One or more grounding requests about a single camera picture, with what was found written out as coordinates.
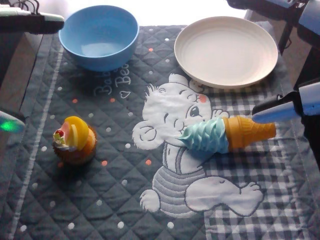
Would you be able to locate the toy cupcake with fruit topping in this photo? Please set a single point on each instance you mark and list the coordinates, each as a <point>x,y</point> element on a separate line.
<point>75,140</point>

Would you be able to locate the grey quilt with bear print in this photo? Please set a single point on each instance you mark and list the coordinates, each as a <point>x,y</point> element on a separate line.
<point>100,190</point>

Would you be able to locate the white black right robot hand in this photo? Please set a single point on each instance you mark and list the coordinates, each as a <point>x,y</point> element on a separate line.
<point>277,113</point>

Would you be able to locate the white round plate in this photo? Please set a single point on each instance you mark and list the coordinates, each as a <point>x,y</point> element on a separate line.
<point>225,50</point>

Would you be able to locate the toy ice cream cone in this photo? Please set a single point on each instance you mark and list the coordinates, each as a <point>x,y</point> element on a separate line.
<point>237,132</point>

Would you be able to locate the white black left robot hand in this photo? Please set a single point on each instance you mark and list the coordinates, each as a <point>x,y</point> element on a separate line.
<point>25,25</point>

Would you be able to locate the blue plastic bowl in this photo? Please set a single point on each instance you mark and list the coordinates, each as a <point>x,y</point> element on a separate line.
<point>100,27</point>

